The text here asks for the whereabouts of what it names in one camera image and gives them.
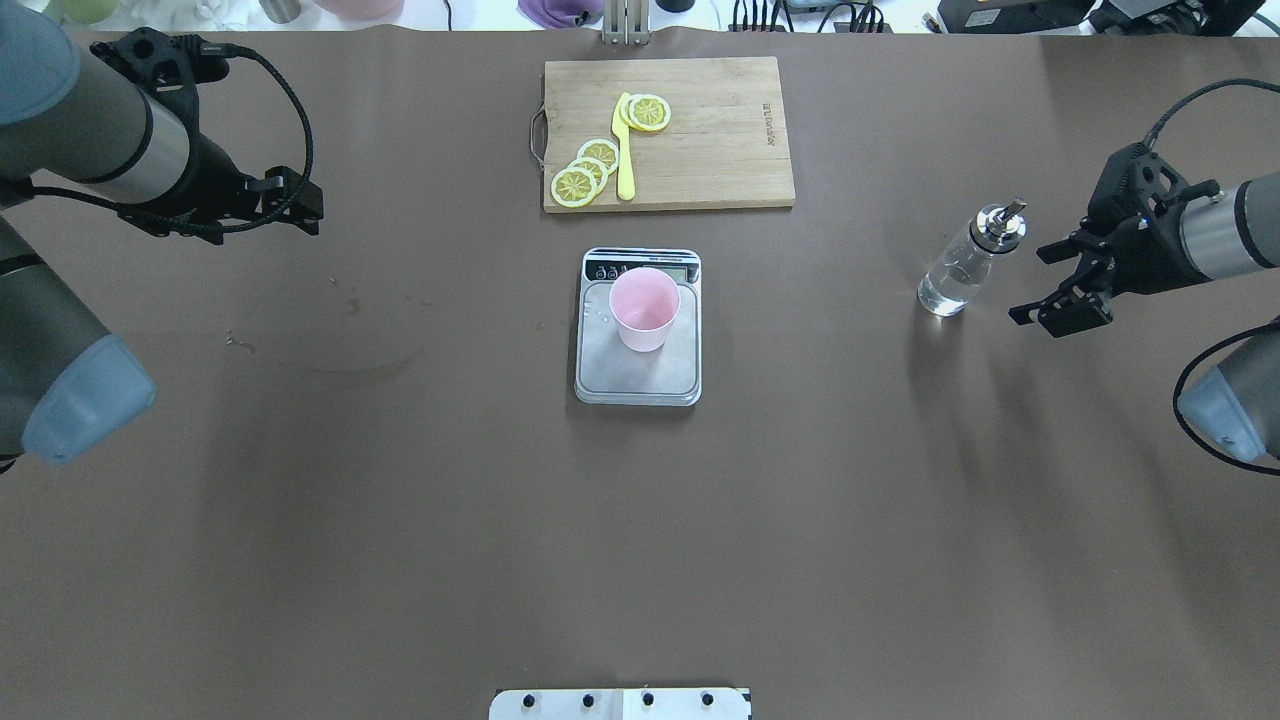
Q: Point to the clear glass sauce bottle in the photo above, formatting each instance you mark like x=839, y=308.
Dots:
x=961, y=271

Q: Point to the lemon slice middle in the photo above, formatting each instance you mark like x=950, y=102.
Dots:
x=598, y=171

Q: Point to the black power strip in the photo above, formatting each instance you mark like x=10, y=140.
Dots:
x=832, y=17

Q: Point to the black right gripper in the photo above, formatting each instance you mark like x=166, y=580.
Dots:
x=1152, y=248

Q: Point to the lemon slice back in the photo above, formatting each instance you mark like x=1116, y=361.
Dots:
x=603, y=150

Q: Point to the yellow plastic knife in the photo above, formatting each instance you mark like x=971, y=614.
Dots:
x=625, y=181

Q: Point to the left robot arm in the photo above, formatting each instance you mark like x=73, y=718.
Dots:
x=117, y=126

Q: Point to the pink plastic cup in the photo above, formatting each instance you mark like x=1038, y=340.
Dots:
x=644, y=301

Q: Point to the lemon slice on right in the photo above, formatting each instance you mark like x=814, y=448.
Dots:
x=645, y=112

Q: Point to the aluminium frame post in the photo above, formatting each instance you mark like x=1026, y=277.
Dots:
x=626, y=22

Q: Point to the wooden cutting board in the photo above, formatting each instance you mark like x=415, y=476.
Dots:
x=726, y=146

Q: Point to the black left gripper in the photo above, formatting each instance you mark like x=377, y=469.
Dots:
x=212, y=178

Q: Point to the silver kitchen scale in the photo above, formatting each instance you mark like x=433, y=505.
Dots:
x=606, y=370

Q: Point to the white metal base plate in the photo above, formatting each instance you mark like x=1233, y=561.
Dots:
x=623, y=703

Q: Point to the lemon slice front left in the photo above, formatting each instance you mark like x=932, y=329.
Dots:
x=573, y=187

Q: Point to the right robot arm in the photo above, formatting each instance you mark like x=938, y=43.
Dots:
x=1225, y=398

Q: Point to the purple cloth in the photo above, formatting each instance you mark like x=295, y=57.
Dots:
x=561, y=14

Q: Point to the lemon slice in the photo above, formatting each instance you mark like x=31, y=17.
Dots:
x=573, y=187
x=645, y=112
x=598, y=171
x=603, y=150

